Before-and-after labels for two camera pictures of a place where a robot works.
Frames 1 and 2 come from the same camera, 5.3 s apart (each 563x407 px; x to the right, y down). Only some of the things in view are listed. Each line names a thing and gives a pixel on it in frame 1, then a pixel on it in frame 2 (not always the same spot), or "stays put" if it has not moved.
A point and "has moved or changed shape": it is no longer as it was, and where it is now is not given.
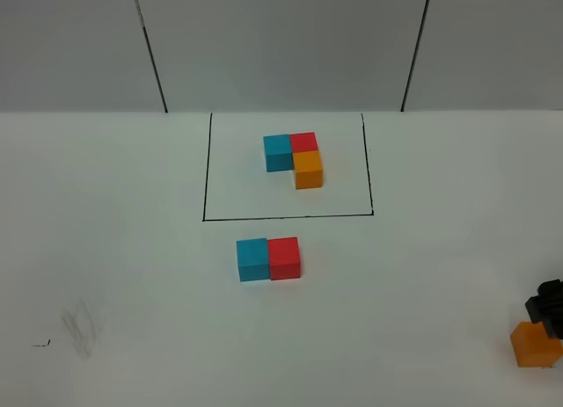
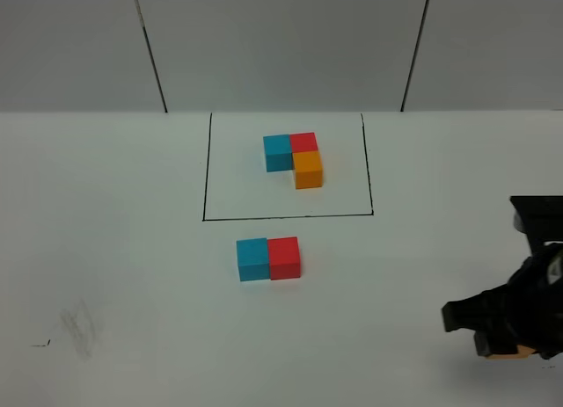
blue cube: x=252 y=259 stays put
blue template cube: x=278 y=153 stays put
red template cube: x=303 y=141 stays put
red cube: x=284 y=258 stays put
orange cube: x=532 y=347 has moved or changed shape
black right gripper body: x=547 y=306 -> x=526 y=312
